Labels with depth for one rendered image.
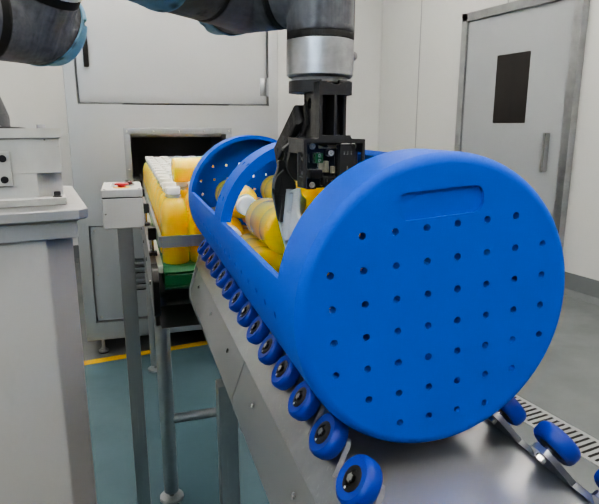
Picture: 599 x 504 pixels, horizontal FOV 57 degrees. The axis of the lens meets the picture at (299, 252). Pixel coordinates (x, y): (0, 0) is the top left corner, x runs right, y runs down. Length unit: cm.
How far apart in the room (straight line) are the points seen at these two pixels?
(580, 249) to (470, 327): 412
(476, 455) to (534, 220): 25
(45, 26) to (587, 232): 412
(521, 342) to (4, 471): 70
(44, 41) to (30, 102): 457
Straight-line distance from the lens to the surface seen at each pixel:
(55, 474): 93
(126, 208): 147
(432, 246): 51
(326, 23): 62
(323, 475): 57
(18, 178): 83
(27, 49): 97
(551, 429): 59
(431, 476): 59
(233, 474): 155
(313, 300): 48
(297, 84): 63
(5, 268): 82
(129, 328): 164
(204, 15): 64
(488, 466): 62
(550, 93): 478
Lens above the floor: 126
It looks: 13 degrees down
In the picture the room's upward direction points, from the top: straight up
